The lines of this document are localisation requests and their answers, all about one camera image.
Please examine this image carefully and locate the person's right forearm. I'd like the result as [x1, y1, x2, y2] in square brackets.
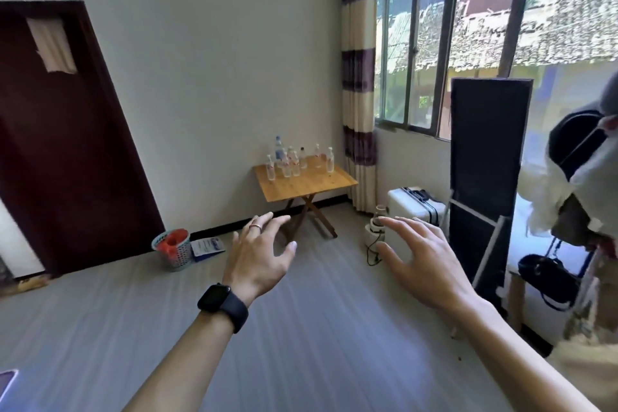
[449, 298, 602, 412]

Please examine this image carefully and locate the black kettle cable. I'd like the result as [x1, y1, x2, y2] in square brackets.
[364, 242, 387, 268]

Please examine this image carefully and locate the person's right hand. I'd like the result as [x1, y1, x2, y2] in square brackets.
[375, 215, 485, 320]

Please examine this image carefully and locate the hanging white garment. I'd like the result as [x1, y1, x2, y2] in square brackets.
[519, 109, 618, 253]

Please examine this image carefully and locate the wooden table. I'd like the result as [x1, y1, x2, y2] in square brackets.
[252, 155, 359, 239]

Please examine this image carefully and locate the tall black panel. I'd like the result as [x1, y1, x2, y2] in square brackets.
[446, 77, 534, 311]

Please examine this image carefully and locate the torn white paper sheet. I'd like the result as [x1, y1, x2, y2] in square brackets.
[24, 16, 79, 75]

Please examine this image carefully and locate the blue rim woven basket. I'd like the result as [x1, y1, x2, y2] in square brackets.
[151, 228, 193, 272]

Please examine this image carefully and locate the cream and purple curtain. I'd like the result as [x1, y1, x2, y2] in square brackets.
[341, 0, 380, 214]
[550, 242, 618, 412]

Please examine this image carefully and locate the person's left forearm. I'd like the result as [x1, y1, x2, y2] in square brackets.
[123, 312, 235, 412]

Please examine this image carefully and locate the person's left hand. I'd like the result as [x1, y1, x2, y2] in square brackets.
[221, 211, 298, 310]

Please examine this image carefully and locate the red plastic bag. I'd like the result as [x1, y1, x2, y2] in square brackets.
[158, 229, 190, 253]

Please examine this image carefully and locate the dark metal window frame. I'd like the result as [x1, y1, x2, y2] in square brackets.
[374, 0, 618, 142]

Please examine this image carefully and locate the lilac smartphone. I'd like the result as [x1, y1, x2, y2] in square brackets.
[0, 369, 20, 400]

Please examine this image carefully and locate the white ribbed suitcase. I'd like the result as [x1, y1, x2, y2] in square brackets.
[387, 186, 450, 239]

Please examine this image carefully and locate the white blue printed packet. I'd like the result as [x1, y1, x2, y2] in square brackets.
[189, 236, 227, 261]

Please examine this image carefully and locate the black smartwatch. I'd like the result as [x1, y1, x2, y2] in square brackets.
[196, 283, 250, 334]

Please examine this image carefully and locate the black cap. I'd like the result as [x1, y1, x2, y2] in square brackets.
[548, 109, 609, 183]

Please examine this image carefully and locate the cluster of white cap bottles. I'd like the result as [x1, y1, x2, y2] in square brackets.
[264, 144, 323, 182]

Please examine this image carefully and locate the black shoulder bag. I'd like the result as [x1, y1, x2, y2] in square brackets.
[517, 238, 595, 314]

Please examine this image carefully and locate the dark red door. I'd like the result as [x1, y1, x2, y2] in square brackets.
[0, 0, 166, 280]

